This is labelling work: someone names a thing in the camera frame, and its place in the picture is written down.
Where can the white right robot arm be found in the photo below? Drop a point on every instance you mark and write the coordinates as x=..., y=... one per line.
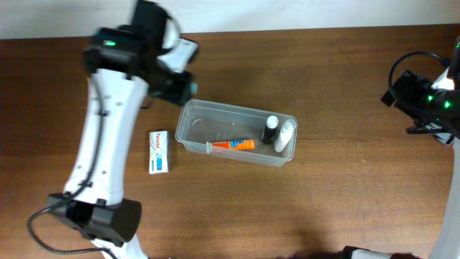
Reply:
x=443, y=105

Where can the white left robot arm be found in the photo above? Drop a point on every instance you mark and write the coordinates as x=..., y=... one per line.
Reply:
x=125, y=65

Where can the clear plastic container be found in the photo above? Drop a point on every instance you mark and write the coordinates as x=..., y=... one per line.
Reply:
x=202, y=122

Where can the orange tablet tube white cap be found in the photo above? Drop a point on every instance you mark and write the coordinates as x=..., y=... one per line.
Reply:
x=230, y=145

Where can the dark bottle white cap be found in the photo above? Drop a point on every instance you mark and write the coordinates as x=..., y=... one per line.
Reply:
x=270, y=129

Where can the white spray bottle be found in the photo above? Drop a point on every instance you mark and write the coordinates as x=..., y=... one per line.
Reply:
x=285, y=135

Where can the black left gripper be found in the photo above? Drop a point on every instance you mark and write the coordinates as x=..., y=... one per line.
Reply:
x=176, y=91

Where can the small gold-lid balm jar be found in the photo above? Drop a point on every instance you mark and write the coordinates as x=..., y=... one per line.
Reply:
x=194, y=88

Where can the white Panadol box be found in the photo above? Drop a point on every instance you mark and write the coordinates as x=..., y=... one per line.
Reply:
x=158, y=152

